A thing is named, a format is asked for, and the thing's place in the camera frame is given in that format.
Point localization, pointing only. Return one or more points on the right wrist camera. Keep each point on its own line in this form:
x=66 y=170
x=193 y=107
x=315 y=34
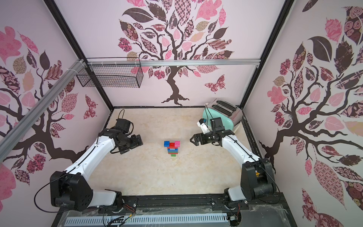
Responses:
x=211 y=125

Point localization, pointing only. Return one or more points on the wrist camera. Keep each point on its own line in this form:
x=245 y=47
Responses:
x=211 y=125
x=125 y=126

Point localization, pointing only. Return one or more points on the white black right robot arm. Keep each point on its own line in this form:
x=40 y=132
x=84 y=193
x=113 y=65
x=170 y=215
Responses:
x=257 y=180

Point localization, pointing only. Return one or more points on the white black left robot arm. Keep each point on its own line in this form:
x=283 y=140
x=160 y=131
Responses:
x=70 y=188

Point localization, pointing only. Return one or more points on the long blue lego brick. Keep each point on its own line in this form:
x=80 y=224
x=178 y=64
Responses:
x=172 y=150

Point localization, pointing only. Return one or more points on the mint green toaster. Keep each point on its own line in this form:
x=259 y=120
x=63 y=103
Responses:
x=230 y=114

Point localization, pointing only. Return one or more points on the pink lego brick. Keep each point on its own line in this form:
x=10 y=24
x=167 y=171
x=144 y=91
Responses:
x=177 y=144

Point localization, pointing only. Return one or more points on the black wire basket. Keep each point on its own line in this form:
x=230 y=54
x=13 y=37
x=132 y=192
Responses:
x=113 y=72

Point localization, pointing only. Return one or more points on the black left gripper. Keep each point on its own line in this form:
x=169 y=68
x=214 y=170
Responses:
x=136 y=143

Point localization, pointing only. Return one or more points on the aluminium rail left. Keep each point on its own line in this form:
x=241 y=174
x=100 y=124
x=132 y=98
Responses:
x=14 y=136

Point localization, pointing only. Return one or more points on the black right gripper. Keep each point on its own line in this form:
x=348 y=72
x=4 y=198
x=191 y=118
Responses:
x=204 y=138

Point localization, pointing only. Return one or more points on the aluminium rail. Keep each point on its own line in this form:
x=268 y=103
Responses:
x=14 y=136
x=157 y=63

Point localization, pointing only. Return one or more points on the aluminium rail back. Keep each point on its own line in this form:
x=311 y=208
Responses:
x=157 y=63

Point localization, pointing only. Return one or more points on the white slotted cable duct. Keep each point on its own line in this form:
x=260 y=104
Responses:
x=147 y=220

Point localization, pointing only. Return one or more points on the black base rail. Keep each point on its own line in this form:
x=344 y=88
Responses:
x=217 y=202

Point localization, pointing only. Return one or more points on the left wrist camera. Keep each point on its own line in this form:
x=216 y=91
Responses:
x=125 y=126

